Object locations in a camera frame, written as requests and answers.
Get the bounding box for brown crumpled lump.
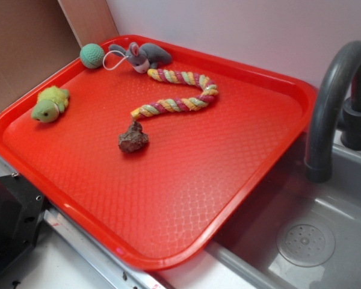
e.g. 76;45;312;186
118;119;149;153

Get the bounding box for grey plush bunny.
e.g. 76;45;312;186
102;42;173;73

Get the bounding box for green rubber ball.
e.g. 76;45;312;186
79;43;105;69

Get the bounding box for brown cardboard panel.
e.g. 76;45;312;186
0;1;119;112

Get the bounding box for grey curved faucet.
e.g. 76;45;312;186
304;40;361;182

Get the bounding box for grey toy sink basin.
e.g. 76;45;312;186
207;136;361;288

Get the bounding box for green plush turtle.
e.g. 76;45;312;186
31;85;70;123

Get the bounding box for round sink drain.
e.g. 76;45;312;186
276;220;336;267

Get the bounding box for multicolored twisted rope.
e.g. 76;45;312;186
130;67;220;120

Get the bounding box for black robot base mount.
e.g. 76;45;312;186
0;175;46;277

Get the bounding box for red plastic tray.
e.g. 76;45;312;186
0;43;316;271

